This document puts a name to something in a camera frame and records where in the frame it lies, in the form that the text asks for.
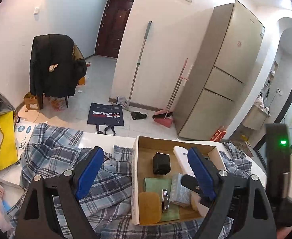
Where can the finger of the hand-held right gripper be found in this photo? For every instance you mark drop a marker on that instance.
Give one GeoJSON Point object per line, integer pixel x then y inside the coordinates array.
{"type": "Point", "coordinates": [189, 180]}

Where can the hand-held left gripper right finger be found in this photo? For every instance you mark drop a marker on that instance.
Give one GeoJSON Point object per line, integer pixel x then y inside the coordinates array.
{"type": "Point", "coordinates": [202, 173]}

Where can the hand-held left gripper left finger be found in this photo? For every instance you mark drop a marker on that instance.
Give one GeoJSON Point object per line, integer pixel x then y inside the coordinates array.
{"type": "Point", "coordinates": [89, 173]}

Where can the small pale packet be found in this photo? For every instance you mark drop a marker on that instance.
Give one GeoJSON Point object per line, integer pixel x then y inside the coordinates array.
{"type": "Point", "coordinates": [179, 191]}

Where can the silver nail clipper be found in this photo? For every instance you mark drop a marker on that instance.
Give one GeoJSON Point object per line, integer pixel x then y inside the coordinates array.
{"type": "Point", "coordinates": [164, 200]}

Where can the black cube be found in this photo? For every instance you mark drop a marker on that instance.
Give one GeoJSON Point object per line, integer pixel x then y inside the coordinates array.
{"type": "Point", "coordinates": [161, 163]}

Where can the green cloth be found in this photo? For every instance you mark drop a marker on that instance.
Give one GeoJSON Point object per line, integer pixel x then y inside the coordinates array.
{"type": "Point", "coordinates": [155, 185]}

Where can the shallow cardboard box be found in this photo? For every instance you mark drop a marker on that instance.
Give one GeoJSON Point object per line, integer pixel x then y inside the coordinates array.
{"type": "Point", "coordinates": [146, 161]}

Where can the orange sponge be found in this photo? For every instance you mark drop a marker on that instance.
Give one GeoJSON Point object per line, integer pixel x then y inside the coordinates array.
{"type": "Point", "coordinates": [149, 208]}

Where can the blue plaid shirt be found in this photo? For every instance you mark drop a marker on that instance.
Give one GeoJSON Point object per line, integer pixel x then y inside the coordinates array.
{"type": "Point", "coordinates": [111, 179]}

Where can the red box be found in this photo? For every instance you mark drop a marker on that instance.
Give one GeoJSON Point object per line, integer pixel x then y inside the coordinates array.
{"type": "Point", "coordinates": [218, 134]}

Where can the beige vanity cabinet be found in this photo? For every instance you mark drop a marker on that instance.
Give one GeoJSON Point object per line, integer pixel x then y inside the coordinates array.
{"type": "Point", "coordinates": [255, 118]}

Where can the pink cloth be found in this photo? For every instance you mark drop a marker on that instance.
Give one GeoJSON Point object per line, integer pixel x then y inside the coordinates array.
{"type": "Point", "coordinates": [259, 102]}

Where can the navy tote bag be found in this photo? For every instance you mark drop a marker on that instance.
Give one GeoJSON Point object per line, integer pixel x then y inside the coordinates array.
{"type": "Point", "coordinates": [106, 114]}

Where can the white tissue pack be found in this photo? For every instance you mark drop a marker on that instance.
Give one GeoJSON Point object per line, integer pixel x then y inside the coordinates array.
{"type": "Point", "coordinates": [25, 137]}

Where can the wooden chair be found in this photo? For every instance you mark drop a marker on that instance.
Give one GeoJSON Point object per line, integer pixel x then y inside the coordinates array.
{"type": "Point", "coordinates": [66, 102]}

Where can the black plastic bag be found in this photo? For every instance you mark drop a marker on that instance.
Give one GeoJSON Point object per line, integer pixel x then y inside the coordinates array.
{"type": "Point", "coordinates": [138, 115]}

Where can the small brown cardboard box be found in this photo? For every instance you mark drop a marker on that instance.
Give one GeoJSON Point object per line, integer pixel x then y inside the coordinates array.
{"type": "Point", "coordinates": [32, 102]}

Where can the pink broom and dustpan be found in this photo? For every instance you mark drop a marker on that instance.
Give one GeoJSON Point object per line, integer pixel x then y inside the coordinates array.
{"type": "Point", "coordinates": [178, 84]}

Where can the orange box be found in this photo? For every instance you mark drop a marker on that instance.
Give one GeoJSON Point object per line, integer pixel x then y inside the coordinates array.
{"type": "Point", "coordinates": [81, 80]}

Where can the yellow bag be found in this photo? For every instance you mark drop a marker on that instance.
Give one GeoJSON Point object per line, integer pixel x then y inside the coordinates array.
{"type": "Point", "coordinates": [1, 142]}

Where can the beige refrigerator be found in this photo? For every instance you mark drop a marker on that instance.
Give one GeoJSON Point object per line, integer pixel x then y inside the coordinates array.
{"type": "Point", "coordinates": [218, 79]}

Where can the black jacket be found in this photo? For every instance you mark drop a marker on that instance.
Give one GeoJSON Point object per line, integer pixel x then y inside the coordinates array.
{"type": "Point", "coordinates": [53, 67]}

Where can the tan bag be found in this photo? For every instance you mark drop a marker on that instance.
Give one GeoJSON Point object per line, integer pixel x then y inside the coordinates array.
{"type": "Point", "coordinates": [78, 51]}

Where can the dark wooden door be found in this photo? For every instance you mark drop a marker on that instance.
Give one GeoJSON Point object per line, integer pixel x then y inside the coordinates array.
{"type": "Point", "coordinates": [113, 27]}

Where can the white wall socket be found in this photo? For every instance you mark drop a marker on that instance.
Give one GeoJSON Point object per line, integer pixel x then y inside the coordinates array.
{"type": "Point", "coordinates": [279, 91]}

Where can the wall niche shelf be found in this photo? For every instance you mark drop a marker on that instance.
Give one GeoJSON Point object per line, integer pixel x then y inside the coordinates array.
{"type": "Point", "coordinates": [271, 74]}

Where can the white wall switch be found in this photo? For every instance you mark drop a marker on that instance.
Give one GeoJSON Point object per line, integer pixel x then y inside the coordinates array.
{"type": "Point", "coordinates": [36, 11]}

